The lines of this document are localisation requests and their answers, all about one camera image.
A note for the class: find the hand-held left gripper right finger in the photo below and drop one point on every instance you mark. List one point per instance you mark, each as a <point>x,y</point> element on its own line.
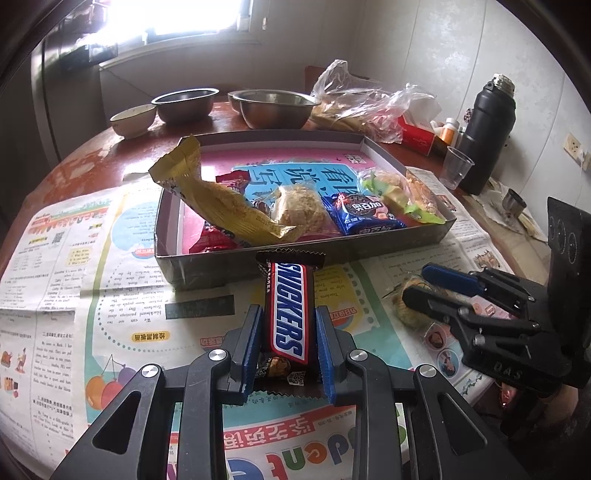
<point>325,355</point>

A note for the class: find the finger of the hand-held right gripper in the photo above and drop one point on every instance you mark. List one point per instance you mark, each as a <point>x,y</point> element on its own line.
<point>450,277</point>
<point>429,302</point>

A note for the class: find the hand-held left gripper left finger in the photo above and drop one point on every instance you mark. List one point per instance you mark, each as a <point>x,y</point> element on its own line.
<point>249,355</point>

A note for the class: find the clear-wrapped rice cake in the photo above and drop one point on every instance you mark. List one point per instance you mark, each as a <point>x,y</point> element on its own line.
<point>302,207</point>
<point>408,316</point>

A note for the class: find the brown chocolate bar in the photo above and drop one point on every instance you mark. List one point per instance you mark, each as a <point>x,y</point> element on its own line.
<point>286,314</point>

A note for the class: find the grey cardboard box tray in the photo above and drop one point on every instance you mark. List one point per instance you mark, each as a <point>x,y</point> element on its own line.
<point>207,272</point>

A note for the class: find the green and yellow pastry packet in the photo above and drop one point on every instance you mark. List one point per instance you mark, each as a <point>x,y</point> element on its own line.
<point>388,191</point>

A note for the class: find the blue cookie packet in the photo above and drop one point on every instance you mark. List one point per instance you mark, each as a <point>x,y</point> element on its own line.
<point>362,214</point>

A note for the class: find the red cartoon snack packet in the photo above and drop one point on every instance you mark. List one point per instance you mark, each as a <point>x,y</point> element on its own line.
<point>212,237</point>

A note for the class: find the yellow snack packet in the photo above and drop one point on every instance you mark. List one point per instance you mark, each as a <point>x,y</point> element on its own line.
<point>221,203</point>

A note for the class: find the small metal cup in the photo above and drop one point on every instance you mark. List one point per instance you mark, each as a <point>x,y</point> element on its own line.
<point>513,203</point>

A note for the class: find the white crumpled cloth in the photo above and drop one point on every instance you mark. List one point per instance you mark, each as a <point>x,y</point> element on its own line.
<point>535,226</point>

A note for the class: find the clear plastic cup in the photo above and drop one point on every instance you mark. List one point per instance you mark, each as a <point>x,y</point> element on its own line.
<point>456,168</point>

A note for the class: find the red tissue box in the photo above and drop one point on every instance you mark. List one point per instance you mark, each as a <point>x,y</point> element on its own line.
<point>420,136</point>

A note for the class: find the orange pill bottle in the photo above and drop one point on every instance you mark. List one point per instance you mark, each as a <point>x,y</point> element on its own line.
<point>448,133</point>

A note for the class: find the colourful newspaper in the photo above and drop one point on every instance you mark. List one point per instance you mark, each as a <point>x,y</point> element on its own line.
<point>115,300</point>

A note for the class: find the black thermos bottle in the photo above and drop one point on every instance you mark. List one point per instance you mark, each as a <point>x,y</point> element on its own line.
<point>487,134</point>

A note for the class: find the white pill bottle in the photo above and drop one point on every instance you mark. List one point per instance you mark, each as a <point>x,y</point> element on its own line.
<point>436,127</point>

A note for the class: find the pink and blue book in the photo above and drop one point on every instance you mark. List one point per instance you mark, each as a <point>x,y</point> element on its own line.
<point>314,157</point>

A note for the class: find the clear plastic bag of food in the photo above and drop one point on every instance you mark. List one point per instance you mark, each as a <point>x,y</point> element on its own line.
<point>364,106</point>

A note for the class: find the large steel bowl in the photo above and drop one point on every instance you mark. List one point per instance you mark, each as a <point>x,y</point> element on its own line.
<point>277,113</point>

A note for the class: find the wooden chair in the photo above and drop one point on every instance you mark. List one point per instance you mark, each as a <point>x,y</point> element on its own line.
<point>314,78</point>

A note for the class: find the dark steel bowl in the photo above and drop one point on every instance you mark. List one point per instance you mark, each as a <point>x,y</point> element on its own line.
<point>184,108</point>

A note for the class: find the white ceramic bowl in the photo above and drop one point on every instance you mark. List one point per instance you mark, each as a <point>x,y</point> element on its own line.
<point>133,121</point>

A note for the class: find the grey refrigerator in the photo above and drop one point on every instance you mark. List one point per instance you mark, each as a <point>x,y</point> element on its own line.
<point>69,101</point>

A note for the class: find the dark wooden cabinet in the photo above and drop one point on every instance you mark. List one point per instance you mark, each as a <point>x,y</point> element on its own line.
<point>18,115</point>

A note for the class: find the black box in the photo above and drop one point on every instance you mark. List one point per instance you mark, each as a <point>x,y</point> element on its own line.
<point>90,56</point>

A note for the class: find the bright window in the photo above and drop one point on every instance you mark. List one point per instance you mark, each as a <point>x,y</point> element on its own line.
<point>184,16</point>

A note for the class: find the white wall socket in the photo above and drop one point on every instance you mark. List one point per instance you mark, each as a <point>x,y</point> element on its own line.
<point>572,148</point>

